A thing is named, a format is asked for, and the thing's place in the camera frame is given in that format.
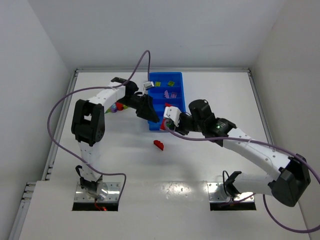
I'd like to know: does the purple base lego brick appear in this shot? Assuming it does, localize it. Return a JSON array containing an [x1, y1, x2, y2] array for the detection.
[[164, 90, 170, 99]]

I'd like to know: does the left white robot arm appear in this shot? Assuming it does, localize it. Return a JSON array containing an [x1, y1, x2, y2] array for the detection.
[[71, 77, 160, 194]]

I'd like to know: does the purple round lego brick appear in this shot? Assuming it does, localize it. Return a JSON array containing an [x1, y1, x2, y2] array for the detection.
[[110, 103, 118, 113]]

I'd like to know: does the metal base plate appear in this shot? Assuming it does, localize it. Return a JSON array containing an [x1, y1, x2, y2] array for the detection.
[[207, 182, 255, 204], [74, 182, 121, 203]]

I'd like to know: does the blue divided plastic tray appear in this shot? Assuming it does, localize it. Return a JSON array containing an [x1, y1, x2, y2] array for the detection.
[[148, 72, 186, 131]]

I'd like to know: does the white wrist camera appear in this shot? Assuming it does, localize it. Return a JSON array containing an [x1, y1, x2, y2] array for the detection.
[[163, 106, 182, 127], [142, 81, 155, 92]]

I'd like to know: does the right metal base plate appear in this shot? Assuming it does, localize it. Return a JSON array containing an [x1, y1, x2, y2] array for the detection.
[[207, 182, 255, 204]]

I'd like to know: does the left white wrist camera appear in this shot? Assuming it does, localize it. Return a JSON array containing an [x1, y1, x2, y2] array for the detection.
[[142, 81, 155, 92]]

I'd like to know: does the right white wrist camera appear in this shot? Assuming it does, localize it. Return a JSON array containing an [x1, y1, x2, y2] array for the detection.
[[163, 106, 182, 127]]

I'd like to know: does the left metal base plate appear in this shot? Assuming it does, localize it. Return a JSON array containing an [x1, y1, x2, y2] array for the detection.
[[74, 182, 121, 203]]

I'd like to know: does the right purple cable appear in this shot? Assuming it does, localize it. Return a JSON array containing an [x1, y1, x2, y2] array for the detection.
[[164, 119, 320, 234]]

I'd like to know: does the red round lego brick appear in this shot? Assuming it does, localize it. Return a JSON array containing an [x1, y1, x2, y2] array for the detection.
[[116, 102, 124, 111]]

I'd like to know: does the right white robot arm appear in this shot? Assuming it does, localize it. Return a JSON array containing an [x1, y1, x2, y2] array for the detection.
[[163, 99, 311, 207]]

